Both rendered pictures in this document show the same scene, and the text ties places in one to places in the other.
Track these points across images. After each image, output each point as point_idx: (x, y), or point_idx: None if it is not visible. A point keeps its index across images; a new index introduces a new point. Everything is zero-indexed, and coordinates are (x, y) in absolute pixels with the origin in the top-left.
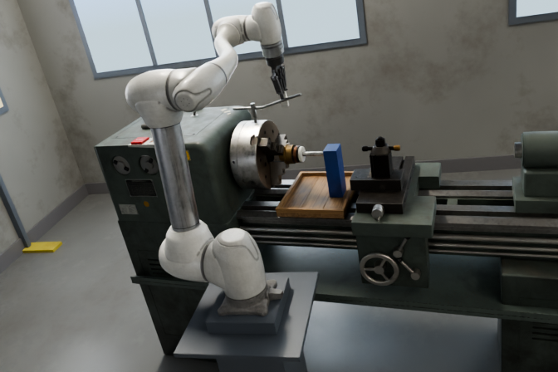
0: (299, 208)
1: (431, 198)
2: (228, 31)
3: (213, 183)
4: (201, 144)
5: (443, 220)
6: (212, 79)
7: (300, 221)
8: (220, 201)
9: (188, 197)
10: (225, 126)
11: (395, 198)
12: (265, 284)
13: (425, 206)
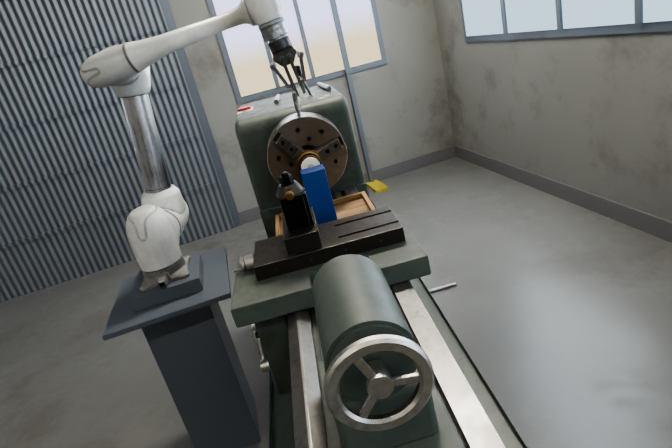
0: (276, 224)
1: (302, 286)
2: (237, 8)
3: (246, 166)
4: (237, 123)
5: (291, 323)
6: (103, 60)
7: None
8: (254, 186)
9: (143, 164)
10: (286, 113)
11: (266, 259)
12: (158, 268)
13: (279, 289)
